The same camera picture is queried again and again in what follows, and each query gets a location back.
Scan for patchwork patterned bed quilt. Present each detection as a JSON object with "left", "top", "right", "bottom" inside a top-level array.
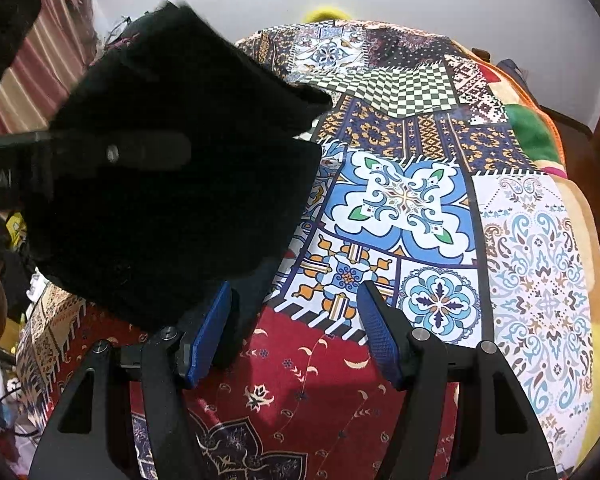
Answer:
[{"left": 17, "top": 20, "right": 600, "bottom": 479}]

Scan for black pants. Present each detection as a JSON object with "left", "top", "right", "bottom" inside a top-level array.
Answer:
[{"left": 19, "top": 0, "right": 334, "bottom": 356}]

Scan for yellow foam hoop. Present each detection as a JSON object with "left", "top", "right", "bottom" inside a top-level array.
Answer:
[{"left": 302, "top": 6, "right": 351, "bottom": 23}]

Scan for purple grey backpack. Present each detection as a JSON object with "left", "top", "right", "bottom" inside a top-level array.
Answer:
[{"left": 496, "top": 58, "right": 527, "bottom": 86}]

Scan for pink striped curtain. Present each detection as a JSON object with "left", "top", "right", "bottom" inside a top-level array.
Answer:
[{"left": 0, "top": 0, "right": 98, "bottom": 136}]

